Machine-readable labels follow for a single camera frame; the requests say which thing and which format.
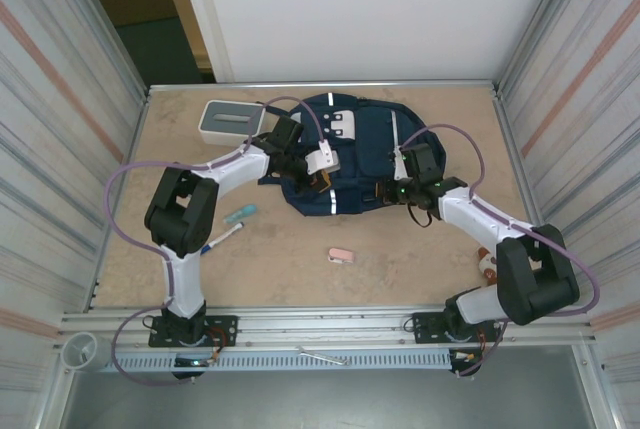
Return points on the navy blue student backpack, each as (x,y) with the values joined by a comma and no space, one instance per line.
(370,139)

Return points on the small pink eraser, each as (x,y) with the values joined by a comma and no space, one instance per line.
(342,254)

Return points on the teal highlighter pen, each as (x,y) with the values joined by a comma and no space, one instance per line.
(240,214)

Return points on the white blue marker pen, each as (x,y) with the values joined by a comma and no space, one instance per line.
(220,239)

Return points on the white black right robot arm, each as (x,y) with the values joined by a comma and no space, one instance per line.
(475,214)

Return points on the grey white tissue box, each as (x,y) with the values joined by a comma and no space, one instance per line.
(225,119)

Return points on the brown white plush toy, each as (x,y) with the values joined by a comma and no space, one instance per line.
(485,264)

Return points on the corrugated translucent side panel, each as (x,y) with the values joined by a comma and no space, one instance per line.
(590,149)
(50,149)

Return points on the metal wrench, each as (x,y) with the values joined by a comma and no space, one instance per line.
(320,355)

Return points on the small circuit board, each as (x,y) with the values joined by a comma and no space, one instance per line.
(465,356)
(192,362)

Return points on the grey plastic pipe piece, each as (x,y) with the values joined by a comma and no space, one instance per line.
(97,356)

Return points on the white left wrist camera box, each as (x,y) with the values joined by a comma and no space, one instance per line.
(320,161)

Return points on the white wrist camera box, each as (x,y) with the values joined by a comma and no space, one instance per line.
(400,166)
(320,161)

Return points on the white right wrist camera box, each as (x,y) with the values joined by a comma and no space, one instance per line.
(400,166)

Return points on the thin aluminium edge rail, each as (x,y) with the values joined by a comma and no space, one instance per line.
(250,85)

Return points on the aluminium mounting rail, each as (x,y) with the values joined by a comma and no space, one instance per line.
(325,321)

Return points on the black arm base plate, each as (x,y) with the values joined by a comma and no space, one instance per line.
(225,329)
(425,329)

